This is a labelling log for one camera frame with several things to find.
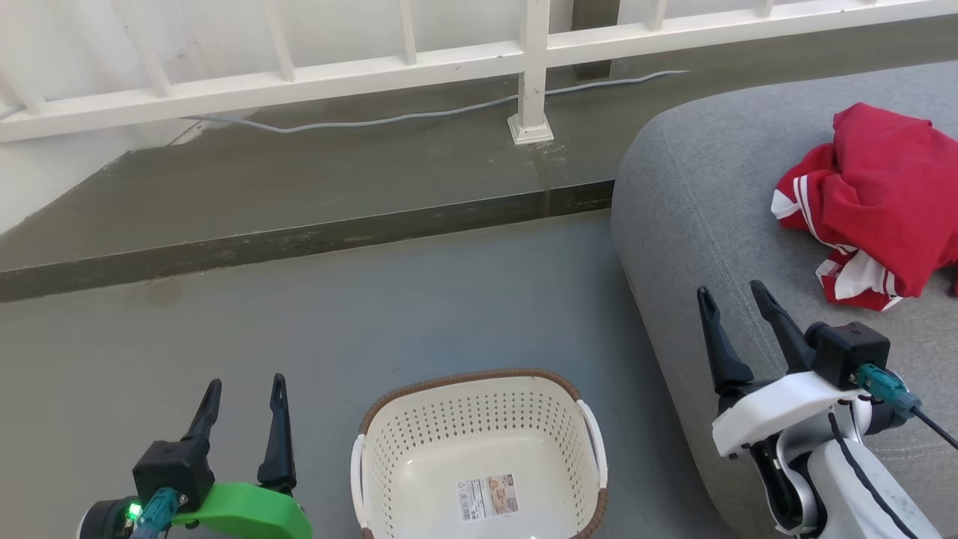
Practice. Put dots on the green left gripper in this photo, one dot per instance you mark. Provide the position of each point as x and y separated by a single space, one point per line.
247 513

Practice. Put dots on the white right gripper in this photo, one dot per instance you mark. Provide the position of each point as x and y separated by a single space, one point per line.
778 408

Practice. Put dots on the red clothing with white stripes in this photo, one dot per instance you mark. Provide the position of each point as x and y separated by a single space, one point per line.
876 195

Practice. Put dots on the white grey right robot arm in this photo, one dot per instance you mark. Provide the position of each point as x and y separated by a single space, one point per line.
846 494

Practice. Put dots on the white basket with brown rim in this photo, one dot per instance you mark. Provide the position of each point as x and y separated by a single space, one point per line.
419 449

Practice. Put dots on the printed basket label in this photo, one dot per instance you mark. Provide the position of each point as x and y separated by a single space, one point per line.
488 496

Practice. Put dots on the grey sofa cushion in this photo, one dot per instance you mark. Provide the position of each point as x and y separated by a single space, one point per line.
696 195

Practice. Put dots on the white metal railing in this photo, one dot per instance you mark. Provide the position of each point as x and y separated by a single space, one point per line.
533 67

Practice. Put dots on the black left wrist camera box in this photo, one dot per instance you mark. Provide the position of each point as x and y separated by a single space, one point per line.
172 468

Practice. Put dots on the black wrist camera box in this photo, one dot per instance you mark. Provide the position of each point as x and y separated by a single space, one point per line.
849 352
172 468

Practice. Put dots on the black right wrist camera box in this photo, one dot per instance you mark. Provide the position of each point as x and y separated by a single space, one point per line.
849 352

